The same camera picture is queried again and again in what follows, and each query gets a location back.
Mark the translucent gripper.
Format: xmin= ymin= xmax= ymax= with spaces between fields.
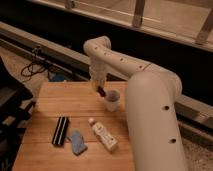
xmin=89 ymin=67 xmax=107 ymax=91

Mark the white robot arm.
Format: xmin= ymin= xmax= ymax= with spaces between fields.
xmin=83 ymin=36 xmax=188 ymax=171

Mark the white ceramic cup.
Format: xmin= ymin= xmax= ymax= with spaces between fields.
xmin=105 ymin=90 xmax=120 ymax=112

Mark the blue object on floor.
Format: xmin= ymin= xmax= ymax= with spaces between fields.
xmin=50 ymin=74 xmax=65 ymax=82

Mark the blue cloth mitten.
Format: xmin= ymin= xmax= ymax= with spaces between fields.
xmin=67 ymin=130 xmax=88 ymax=156

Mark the white tube bottle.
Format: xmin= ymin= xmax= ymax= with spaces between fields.
xmin=88 ymin=118 xmax=118 ymax=153

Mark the black white striped block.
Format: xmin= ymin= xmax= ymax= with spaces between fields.
xmin=52 ymin=117 xmax=69 ymax=147

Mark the black chair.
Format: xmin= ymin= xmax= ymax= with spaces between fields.
xmin=0 ymin=57 xmax=34 ymax=171

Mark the black cable bundle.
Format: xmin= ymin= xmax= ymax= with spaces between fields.
xmin=20 ymin=46 xmax=54 ymax=80

